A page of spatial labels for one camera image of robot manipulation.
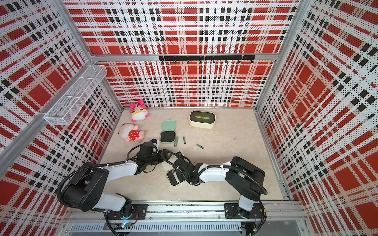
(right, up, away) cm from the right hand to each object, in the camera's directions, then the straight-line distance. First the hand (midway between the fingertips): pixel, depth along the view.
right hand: (183, 170), depth 87 cm
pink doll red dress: (-38, +22, +12) cm, 45 cm away
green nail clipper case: (-13, +20, +18) cm, 30 cm away
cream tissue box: (+12, +31, +20) cm, 39 cm away
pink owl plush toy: (-36, +36, +23) cm, 56 cm away
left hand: (-8, +9, +5) cm, 13 cm away
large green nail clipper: (-6, +15, +14) cm, 22 cm away
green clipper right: (+11, +13, +12) cm, 20 cm away
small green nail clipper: (0, +15, +14) cm, 21 cm away
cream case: (-4, -3, -3) cm, 6 cm away
